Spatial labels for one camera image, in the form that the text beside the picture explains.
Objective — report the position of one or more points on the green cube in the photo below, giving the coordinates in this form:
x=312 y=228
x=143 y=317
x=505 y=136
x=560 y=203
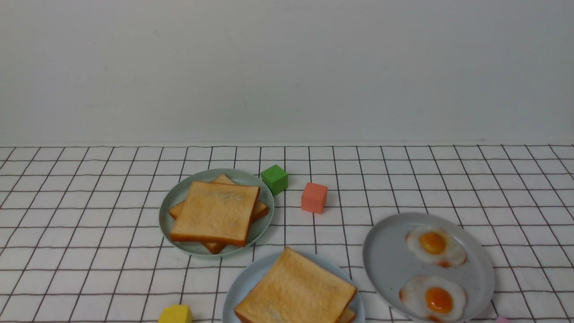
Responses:
x=275 y=178

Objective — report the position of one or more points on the grey plate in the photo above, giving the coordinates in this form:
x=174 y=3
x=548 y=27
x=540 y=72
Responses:
x=389 y=264

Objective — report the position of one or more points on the front fried egg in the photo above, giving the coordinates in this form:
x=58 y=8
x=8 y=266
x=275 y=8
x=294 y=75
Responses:
x=434 y=298

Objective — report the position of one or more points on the back fried egg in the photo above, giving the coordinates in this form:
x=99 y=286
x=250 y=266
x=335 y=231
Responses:
x=435 y=246

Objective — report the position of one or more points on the fried egg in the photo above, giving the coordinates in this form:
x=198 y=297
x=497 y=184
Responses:
x=434 y=298
x=435 y=246

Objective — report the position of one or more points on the orange cube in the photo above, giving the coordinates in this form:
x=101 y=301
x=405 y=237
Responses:
x=314 y=198

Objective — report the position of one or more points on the yellow cube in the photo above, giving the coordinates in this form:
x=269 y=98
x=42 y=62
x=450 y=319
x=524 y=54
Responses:
x=176 y=314

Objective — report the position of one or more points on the light blue plate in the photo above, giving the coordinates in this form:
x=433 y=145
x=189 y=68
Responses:
x=253 y=273

